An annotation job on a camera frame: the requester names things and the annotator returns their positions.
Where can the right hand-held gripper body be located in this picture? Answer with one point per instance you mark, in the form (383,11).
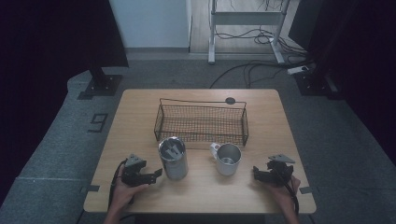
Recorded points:
(280,173)

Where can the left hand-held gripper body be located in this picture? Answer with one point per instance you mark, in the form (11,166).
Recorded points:
(133,172)

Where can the steel tumbler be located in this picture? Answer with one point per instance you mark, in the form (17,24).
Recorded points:
(173,158)

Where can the person's right hand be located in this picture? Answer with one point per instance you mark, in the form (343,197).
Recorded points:
(285,194)

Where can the person's left hand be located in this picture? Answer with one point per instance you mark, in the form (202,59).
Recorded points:
(122,193)

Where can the grey tape marker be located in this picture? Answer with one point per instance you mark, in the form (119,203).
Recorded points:
(92,188)

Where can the black round table grommet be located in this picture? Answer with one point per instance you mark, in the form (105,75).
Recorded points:
(230,100)

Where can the black stand base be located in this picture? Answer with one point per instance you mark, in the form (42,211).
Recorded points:
(314,84)
(102,84)

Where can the white power strip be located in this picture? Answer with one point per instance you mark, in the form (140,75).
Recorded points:
(297,70)

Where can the black curtain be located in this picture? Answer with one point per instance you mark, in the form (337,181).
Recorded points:
(46,62)
(358,62)

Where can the white desk frame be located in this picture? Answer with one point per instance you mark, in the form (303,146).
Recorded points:
(246,18)

